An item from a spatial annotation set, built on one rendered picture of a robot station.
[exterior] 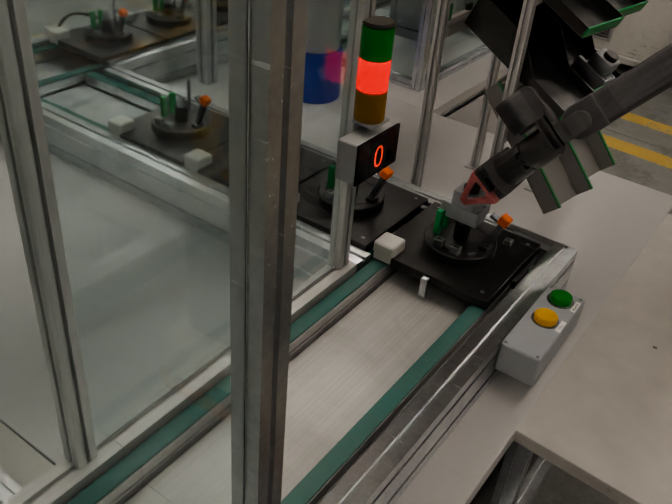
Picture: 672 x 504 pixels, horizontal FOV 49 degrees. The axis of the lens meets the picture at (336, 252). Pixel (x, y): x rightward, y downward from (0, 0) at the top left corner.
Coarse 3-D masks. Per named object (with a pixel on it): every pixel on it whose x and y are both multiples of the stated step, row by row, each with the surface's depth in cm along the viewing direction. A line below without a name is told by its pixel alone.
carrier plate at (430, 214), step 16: (432, 208) 153; (416, 224) 147; (480, 224) 149; (416, 240) 142; (496, 240) 145; (528, 240) 146; (400, 256) 138; (416, 256) 138; (496, 256) 140; (512, 256) 140; (528, 256) 141; (416, 272) 135; (432, 272) 134; (448, 272) 135; (464, 272) 135; (480, 272) 135; (496, 272) 136; (512, 272) 136; (448, 288) 132; (464, 288) 131; (480, 288) 131; (496, 288) 132; (480, 304) 129
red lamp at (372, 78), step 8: (360, 64) 111; (368, 64) 110; (376, 64) 110; (384, 64) 110; (360, 72) 112; (368, 72) 111; (376, 72) 111; (384, 72) 111; (360, 80) 112; (368, 80) 111; (376, 80) 111; (384, 80) 112; (360, 88) 113; (368, 88) 112; (376, 88) 112; (384, 88) 113
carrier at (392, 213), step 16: (368, 192) 152; (384, 192) 157; (400, 192) 157; (368, 208) 147; (384, 208) 151; (400, 208) 152; (416, 208) 153; (352, 224) 145; (368, 224) 146; (384, 224) 146; (400, 224) 149; (352, 240) 141; (368, 240) 141
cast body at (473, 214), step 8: (464, 184) 134; (456, 192) 134; (472, 192) 133; (480, 192) 134; (448, 200) 139; (456, 200) 135; (448, 208) 137; (456, 208) 136; (464, 208) 135; (472, 208) 134; (480, 208) 135; (448, 216) 137; (456, 216) 136; (464, 216) 135; (472, 216) 134; (480, 216) 135; (472, 224) 135
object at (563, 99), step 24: (480, 0) 143; (504, 0) 151; (480, 24) 145; (504, 24) 141; (552, 24) 148; (504, 48) 143; (528, 48) 151; (552, 48) 150; (528, 72) 141; (552, 72) 149; (552, 96) 144; (576, 96) 147
